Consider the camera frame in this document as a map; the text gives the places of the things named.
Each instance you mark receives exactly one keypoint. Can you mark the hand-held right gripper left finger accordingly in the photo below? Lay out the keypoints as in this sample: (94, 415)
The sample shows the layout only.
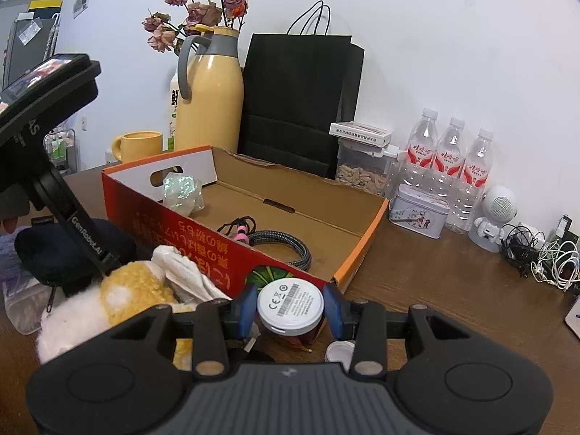
(244, 312)

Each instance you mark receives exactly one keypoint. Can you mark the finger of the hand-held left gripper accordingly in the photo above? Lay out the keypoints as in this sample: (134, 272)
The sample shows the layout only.
(88, 240)

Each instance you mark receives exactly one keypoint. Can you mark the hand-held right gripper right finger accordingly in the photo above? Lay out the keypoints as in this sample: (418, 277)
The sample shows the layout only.
(333, 313)

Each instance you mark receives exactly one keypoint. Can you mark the white threaded bottle cap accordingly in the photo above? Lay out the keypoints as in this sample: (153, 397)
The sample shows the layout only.
(340, 353)

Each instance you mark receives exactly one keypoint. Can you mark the white round puck device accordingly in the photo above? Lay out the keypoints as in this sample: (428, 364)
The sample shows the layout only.
(290, 306)

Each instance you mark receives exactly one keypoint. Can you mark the red orange cardboard box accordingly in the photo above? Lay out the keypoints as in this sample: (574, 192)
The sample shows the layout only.
(149, 222)

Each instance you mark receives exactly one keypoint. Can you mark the white yellow plush toy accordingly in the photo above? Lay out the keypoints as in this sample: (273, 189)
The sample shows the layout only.
(122, 299)

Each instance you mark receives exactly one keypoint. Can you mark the purple knitted cloth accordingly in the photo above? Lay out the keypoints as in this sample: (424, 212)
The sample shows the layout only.
(7, 253)

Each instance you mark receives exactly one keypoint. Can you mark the dark blue pouch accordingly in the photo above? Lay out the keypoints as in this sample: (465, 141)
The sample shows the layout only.
(54, 249)

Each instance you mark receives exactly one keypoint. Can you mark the dark grey cabinet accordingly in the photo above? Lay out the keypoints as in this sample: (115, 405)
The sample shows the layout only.
(27, 50)

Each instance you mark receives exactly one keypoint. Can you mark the white shelf cart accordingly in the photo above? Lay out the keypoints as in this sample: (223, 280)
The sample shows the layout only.
(61, 149)

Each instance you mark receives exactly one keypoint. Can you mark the crumpled clear plastic wrap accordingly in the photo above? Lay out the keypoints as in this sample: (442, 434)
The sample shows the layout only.
(181, 190)

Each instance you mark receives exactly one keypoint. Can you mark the yellow ceramic mug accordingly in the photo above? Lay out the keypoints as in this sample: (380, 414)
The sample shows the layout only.
(140, 147)

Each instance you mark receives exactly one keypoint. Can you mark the white printed tin box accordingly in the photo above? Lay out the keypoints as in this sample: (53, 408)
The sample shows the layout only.
(419, 215)

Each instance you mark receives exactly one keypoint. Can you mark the white green milk carton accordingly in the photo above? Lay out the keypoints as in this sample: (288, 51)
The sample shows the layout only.
(172, 122)

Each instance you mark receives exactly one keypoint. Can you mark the clear seed container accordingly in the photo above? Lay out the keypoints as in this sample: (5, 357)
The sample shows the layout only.
(362, 176)

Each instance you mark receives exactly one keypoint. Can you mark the yellow thermos jug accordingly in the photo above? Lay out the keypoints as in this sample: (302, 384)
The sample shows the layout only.
(213, 99)

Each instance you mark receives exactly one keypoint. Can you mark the dried pink flower bouquet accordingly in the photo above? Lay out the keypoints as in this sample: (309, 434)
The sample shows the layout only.
(199, 11)

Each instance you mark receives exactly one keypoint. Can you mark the white card pack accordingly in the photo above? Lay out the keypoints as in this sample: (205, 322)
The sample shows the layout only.
(360, 133)

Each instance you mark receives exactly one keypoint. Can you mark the clear water bottle red label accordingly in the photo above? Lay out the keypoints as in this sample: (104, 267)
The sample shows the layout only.
(475, 167)
(421, 145)
(451, 154)

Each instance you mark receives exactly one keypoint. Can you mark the white robot toy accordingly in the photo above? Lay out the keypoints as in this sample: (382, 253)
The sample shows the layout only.
(498, 204)

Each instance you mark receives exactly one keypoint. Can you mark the black paper bag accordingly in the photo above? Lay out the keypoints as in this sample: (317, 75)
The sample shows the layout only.
(294, 90)

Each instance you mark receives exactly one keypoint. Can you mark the white paper note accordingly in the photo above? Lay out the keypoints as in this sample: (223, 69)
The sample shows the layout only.
(573, 315)

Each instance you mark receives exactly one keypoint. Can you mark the black green small device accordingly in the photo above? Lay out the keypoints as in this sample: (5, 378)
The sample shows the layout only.
(566, 227)

